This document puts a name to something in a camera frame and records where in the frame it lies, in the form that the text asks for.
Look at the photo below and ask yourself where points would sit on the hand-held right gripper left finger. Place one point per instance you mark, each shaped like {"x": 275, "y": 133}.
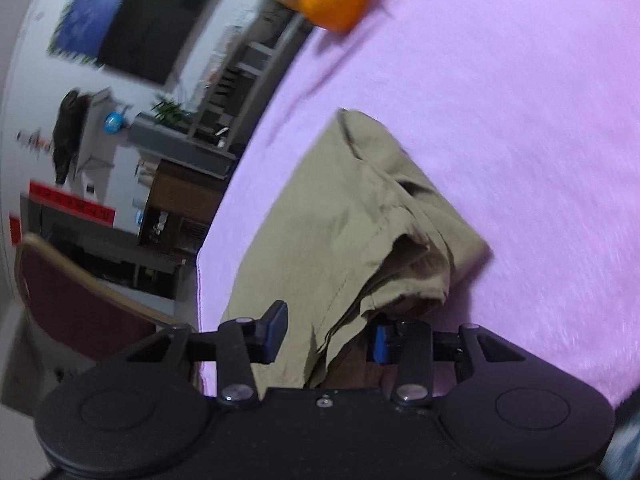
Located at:
{"x": 276, "y": 332}

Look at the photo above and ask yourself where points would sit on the maroon chair with wooden frame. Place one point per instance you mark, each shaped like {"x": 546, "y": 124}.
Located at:
{"x": 75, "y": 305}

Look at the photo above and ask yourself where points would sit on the purple blanket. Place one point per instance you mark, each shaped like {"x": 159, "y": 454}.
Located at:
{"x": 500, "y": 110}

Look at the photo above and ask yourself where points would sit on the wooden cabinet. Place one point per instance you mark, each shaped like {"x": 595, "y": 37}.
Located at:
{"x": 180, "y": 200}

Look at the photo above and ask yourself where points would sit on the blue wall poster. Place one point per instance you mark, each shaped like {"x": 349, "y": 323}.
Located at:
{"x": 82, "y": 15}

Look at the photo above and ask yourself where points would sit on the red banner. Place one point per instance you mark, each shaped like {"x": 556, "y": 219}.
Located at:
{"x": 70, "y": 202}

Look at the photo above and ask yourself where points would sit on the small blue globe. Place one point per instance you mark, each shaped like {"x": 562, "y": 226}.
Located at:
{"x": 113, "y": 122}

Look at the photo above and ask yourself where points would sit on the dark hanging coat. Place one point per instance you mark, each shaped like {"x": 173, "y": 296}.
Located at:
{"x": 67, "y": 130}

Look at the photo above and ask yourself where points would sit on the dark wall screen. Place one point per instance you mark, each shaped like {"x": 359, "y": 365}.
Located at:
{"x": 155, "y": 25}

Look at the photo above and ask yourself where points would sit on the grey counter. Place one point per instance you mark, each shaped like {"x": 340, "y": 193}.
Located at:
{"x": 185, "y": 147}

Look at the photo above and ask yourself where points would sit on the green potted plant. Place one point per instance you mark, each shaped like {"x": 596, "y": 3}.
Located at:
{"x": 169, "y": 110}

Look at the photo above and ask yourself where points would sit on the khaki pants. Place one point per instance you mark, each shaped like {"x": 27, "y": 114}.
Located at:
{"x": 340, "y": 210}

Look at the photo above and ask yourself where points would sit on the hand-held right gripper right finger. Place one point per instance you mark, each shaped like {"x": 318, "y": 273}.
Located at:
{"x": 380, "y": 344}

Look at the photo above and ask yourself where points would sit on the metal shelf rack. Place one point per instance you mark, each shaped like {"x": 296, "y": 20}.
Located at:
{"x": 245, "y": 75}

